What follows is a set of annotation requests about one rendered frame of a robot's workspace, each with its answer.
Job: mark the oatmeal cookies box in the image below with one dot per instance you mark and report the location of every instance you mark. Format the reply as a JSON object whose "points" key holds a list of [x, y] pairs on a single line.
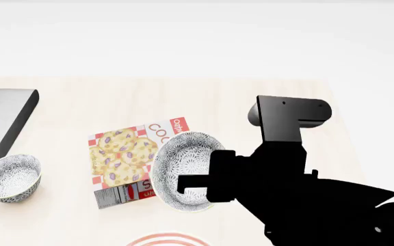
{"points": [[121, 156]]}

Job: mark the grey flat stove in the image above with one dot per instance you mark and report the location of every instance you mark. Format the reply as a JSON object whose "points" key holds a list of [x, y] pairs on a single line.
{"points": [[7, 120]]}

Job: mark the white plate with red rings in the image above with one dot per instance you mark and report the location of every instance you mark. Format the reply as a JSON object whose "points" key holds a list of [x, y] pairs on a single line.
{"points": [[169, 239]]}

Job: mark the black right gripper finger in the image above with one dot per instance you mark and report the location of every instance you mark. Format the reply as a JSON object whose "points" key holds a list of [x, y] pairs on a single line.
{"points": [[193, 181]]}

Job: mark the dark grey gripper camera box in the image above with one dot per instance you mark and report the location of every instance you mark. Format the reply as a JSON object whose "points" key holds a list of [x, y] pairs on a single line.
{"points": [[282, 118]]}

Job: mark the patterned black white bowl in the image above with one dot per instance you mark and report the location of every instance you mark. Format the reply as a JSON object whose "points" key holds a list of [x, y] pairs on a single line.
{"points": [[10, 178], [183, 159]]}

